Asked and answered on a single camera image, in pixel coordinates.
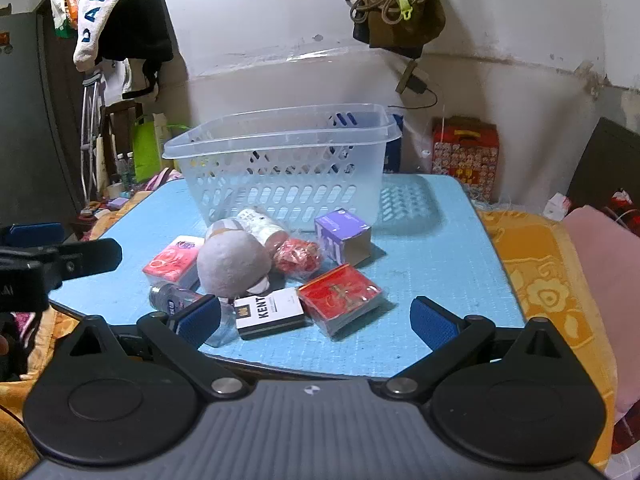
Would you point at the green shopping bag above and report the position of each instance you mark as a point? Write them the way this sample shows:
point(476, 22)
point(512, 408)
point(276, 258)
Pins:
point(145, 155)

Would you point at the black and white cigarette box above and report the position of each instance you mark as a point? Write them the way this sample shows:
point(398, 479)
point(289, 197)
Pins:
point(270, 312)

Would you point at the red card box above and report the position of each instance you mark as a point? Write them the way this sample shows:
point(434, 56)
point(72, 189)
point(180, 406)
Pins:
point(340, 295)

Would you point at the pink tissue pack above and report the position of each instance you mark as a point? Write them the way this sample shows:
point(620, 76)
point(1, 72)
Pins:
point(170, 262)

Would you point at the white tissue packet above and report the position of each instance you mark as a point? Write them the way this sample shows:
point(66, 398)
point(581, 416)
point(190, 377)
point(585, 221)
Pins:
point(556, 206)

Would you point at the dark board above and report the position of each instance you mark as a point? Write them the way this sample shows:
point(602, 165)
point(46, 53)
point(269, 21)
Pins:
point(610, 160)

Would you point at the brown hanging bag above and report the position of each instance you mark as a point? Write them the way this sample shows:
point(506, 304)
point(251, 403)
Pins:
point(400, 35)

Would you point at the clear water bottle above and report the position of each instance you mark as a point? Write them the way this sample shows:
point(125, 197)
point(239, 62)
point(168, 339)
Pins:
point(130, 166)
point(121, 167)

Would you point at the small purple box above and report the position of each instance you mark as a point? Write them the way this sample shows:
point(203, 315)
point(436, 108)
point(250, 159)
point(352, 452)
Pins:
point(119, 203)

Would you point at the metal crutch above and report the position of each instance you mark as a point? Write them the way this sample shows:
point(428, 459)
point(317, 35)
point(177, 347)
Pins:
point(87, 110)

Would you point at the white round object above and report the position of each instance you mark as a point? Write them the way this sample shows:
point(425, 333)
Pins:
point(230, 260)

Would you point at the red gift box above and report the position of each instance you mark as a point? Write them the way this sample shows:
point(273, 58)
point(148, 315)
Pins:
point(465, 155)

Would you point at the orange and white packets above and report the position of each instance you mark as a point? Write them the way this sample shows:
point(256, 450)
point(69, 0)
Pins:
point(65, 10)

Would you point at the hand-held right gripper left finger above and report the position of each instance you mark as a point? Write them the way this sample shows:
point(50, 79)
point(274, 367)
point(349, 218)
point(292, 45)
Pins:
point(200, 317)

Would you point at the orange patterned blanket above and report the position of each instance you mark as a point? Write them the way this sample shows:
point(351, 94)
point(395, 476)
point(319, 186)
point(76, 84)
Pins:
point(545, 280)

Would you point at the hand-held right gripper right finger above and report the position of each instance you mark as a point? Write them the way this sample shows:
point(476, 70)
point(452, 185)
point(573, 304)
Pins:
point(432, 322)

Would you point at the white and black sweatshirt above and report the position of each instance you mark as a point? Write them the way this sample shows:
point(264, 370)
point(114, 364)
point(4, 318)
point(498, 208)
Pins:
point(100, 5)

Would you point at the dark wooden chair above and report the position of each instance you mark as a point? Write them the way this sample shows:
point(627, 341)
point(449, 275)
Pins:
point(122, 125)

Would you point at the small clear bottle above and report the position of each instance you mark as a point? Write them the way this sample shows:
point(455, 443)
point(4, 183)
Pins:
point(165, 297)

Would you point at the white patterned bottle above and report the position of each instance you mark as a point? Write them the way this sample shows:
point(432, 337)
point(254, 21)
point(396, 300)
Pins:
point(260, 225)

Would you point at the grey metal cabinet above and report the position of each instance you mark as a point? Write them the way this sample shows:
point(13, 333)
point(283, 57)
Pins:
point(25, 135)

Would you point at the pink cloth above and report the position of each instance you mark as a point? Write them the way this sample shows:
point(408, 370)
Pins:
point(600, 260)

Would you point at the clear plastic basket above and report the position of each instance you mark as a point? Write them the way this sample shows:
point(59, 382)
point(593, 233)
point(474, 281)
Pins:
point(280, 195)

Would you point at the black and red patterned cloth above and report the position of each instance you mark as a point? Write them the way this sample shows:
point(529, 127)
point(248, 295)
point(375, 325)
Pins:
point(622, 210)

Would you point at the red candy bag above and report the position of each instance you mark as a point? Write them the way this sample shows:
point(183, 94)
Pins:
point(297, 257)

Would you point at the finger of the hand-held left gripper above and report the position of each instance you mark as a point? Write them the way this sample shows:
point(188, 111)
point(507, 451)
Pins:
point(35, 234)
point(95, 255)

